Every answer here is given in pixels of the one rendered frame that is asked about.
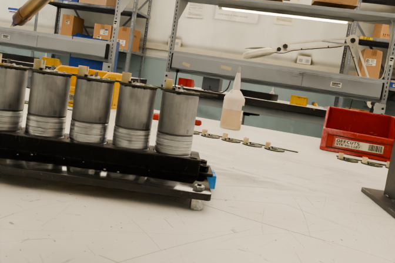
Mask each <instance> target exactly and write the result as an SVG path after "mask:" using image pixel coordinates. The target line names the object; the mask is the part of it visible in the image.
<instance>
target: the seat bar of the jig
mask: <svg viewBox="0 0 395 263"><path fill-rule="evenodd" d="M68 139H69V134H68V133H65V135H64V137H63V138H57V139H52V138H42V137H34V136H29V135H27V134H25V127H22V131H16V132H3V131H0V149H6V150H15V151H22V152H28V153H36V154H44V155H49V156H57V157H66V158H70V159H79V160H87V161H95V162H100V163H109V164H117V165H121V166H130V167H138V168H146V169H151V170H160V171H168V172H173V173H181V174H189V175H194V176H198V175H199V169H200V162H201V160H200V156H199V152H196V151H191V153H190V156H189V157H177V156H168V155H165V154H160V153H157V152H155V151H154V147H155V146H151V145H149V150H145V151H136V150H126V149H120V148H117V147H114V146H112V140H110V139H107V143H106V144H83V143H77V142H74V141H70V140H68Z"/></svg>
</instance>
